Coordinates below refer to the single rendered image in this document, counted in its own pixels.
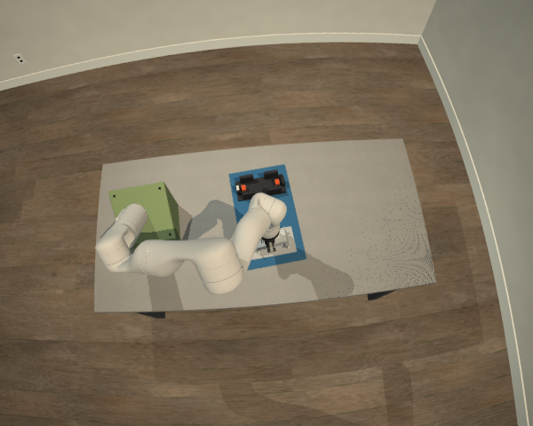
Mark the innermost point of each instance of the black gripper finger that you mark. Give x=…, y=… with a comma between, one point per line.
x=270, y=247

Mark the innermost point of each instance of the blue flat mat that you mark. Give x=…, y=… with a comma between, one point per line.
x=267, y=182

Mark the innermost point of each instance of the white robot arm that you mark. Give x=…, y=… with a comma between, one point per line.
x=221, y=263

